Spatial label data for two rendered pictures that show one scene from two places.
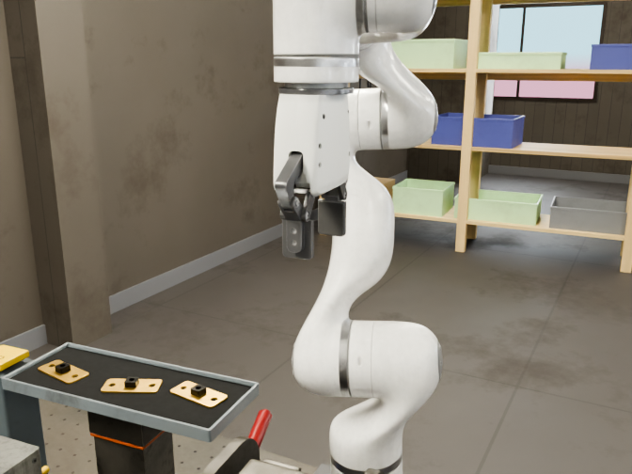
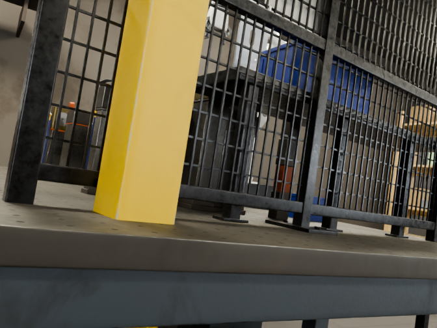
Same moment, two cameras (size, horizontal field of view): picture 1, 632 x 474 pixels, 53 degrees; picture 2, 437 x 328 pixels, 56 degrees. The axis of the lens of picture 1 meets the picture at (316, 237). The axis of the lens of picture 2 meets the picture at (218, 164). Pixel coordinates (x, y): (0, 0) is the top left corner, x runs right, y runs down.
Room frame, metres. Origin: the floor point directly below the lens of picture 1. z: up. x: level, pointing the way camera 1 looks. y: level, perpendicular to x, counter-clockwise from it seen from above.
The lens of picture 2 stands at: (-0.89, -1.07, 0.76)
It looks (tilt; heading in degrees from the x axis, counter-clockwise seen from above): 3 degrees up; 31
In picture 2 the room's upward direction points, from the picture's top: 9 degrees clockwise
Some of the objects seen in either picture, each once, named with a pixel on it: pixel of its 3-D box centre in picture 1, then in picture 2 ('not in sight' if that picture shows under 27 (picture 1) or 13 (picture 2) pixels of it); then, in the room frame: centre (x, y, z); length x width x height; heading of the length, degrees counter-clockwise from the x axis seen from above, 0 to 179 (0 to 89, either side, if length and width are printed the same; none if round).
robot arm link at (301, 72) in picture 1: (317, 71); not in sight; (0.65, 0.00, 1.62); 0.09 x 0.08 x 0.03; 157
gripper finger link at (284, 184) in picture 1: (297, 174); not in sight; (0.61, 0.02, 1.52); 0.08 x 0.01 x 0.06; 157
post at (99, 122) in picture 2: not in sight; (101, 140); (-0.13, -0.23, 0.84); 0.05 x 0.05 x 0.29; 67
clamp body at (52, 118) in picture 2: not in sight; (54, 142); (0.51, 0.82, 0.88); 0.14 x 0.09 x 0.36; 157
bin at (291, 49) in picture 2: not in sight; (313, 85); (0.21, -0.67, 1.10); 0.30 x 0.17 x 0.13; 151
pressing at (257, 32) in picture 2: not in sight; (250, 57); (0.17, -0.47, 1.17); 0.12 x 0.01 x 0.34; 157
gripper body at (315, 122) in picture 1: (316, 134); (218, 17); (0.65, 0.00, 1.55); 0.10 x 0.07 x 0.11; 157
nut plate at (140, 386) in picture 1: (132, 383); not in sight; (0.85, 0.27, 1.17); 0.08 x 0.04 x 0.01; 88
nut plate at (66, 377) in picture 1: (62, 369); not in sight; (0.90, 0.39, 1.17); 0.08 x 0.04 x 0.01; 55
